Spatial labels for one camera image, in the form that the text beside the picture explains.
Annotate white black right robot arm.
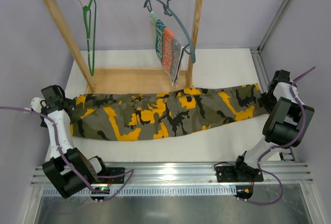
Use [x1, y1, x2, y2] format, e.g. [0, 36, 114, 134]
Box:
[233, 67, 315, 182]

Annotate slotted grey cable duct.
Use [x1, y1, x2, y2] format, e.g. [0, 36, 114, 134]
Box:
[41, 185, 237, 198]

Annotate blue-grey clothes hanger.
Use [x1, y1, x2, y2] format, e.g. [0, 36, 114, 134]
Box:
[143, 0, 196, 64]

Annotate wooden clothes rack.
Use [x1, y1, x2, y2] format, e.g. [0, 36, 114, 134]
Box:
[43, 0, 203, 96]

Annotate colourful printed cloth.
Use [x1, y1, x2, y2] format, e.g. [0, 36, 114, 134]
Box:
[149, 11, 184, 86]

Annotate aluminium corner frame profile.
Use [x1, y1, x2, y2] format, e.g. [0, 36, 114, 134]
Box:
[250, 0, 293, 92]

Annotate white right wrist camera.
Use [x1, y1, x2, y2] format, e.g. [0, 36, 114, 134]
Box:
[289, 81, 302, 102]

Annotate green clothes hanger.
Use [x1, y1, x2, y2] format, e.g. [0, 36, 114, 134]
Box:
[82, 0, 97, 77]

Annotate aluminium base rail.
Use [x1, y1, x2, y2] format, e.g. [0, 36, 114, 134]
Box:
[31, 161, 311, 187]

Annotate camouflage yellow green trousers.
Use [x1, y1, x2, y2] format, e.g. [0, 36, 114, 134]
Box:
[70, 84, 267, 141]

